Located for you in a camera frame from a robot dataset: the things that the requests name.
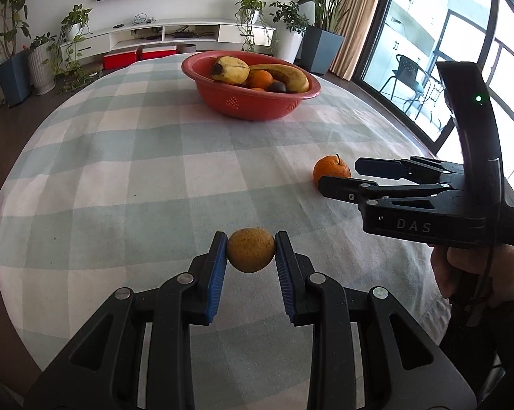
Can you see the tall plant in grey pot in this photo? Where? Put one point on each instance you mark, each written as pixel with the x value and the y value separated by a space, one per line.
pixel 321 51

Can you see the red storage box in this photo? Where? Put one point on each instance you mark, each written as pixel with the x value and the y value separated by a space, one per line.
pixel 158 53
pixel 120 60

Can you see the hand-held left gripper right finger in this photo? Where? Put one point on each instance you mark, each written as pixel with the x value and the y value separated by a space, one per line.
pixel 284 282

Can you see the trailing pothos plant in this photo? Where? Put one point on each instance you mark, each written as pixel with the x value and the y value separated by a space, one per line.
pixel 75 19

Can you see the trailing plant on cabinet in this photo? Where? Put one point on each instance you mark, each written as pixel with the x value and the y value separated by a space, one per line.
pixel 250 6

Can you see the dark purple round fruit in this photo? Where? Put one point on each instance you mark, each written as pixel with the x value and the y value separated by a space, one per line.
pixel 278 86

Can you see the plant in ribbed white pot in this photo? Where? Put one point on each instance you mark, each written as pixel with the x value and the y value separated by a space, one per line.
pixel 41 68

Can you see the plant in blue pot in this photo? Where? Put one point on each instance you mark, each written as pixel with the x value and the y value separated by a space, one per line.
pixel 13 79

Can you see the person's right hand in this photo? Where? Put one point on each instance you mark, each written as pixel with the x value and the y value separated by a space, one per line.
pixel 513 269

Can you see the white television cabinet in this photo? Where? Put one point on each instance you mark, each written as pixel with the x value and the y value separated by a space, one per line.
pixel 197 22

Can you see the long yellow banana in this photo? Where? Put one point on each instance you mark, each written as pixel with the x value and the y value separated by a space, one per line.
pixel 291 77

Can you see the bushy plant in white pot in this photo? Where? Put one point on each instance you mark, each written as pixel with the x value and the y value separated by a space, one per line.
pixel 289 42

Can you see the person's right forearm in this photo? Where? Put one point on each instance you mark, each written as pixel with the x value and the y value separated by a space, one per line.
pixel 496 341

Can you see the checked tablecloth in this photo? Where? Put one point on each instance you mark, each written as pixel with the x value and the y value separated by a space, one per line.
pixel 133 179

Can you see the brown pear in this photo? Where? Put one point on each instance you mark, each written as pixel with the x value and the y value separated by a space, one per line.
pixel 250 250

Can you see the red plastic strainer bowl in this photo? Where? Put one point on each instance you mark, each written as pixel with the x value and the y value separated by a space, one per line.
pixel 248 104

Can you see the glass sliding door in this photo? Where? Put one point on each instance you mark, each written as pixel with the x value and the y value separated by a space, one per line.
pixel 410 8

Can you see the beige curtain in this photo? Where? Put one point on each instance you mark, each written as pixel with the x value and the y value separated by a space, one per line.
pixel 359 30

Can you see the small grey empty pot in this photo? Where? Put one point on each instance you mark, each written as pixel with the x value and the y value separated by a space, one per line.
pixel 188 47

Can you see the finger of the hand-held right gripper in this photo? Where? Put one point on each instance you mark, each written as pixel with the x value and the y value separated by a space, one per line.
pixel 380 167
pixel 338 188

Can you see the short thick yellow banana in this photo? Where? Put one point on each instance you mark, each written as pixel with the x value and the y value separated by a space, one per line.
pixel 231 70

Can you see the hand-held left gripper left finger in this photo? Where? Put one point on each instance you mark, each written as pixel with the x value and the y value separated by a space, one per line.
pixel 216 277

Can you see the orange with stem leaf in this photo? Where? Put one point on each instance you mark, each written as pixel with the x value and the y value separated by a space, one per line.
pixel 331 168

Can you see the black set-top box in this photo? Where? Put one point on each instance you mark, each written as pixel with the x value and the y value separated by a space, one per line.
pixel 182 34

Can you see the black outdoor chair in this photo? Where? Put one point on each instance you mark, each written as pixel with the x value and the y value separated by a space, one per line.
pixel 406 66

